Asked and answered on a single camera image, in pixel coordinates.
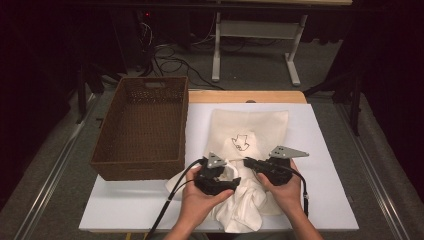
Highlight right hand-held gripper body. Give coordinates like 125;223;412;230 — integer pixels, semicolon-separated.
265;145;310;187

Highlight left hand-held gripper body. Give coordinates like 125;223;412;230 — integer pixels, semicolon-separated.
194;152;231;197

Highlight white garment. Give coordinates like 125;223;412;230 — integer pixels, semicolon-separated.
165;159;269;234

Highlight cream mesh laundry bag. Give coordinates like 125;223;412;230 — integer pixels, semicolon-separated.
202;109;290;217

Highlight brown woven basket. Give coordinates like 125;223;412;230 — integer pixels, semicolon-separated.
89;76;190;182

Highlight person's right hand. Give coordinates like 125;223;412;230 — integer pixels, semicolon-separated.
255;159;303;217

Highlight person's left hand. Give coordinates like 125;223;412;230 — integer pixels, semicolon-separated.
181;165;235;231

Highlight white board sheet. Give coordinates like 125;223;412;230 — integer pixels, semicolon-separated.
78;102;360;233

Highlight wooden table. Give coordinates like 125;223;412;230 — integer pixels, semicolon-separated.
188;89;308;105

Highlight black stand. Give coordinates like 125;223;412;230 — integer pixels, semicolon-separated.
303;71;365;137
75;63;116;125

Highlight black box with red light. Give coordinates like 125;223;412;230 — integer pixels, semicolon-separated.
111;9;158;73

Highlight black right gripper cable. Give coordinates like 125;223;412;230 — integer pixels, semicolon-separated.
286;166;310;218

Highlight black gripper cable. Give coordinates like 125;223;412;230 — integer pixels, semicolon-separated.
145;158;205;240
286;166;310;218

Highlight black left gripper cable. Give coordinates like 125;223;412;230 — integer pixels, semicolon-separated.
145;158;205;240

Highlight metal floor rail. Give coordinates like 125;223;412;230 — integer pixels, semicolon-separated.
336;103;415;240
13;93;98;240

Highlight black floor cables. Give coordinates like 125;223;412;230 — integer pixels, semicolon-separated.
139;19;225;91

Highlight white metal desk frame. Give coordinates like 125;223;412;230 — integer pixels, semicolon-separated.
211;0;353;87

